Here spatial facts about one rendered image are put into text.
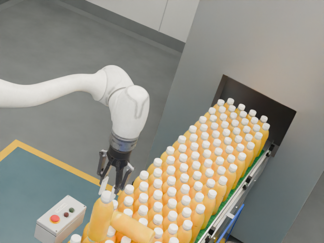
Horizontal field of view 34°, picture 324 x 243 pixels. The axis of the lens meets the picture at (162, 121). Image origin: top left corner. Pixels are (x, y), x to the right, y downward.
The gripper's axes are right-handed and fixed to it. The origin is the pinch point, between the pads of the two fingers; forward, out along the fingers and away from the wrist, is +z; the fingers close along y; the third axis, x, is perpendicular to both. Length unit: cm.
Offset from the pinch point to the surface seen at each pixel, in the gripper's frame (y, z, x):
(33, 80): -193, 143, 213
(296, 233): 71, 142, 212
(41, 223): -22.7, 33.8, -1.2
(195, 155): 4, 31, 84
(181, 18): -140, 102, 389
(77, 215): -15.2, 34.4, 12.6
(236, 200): 31, 53, 98
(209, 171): 15, 31, 78
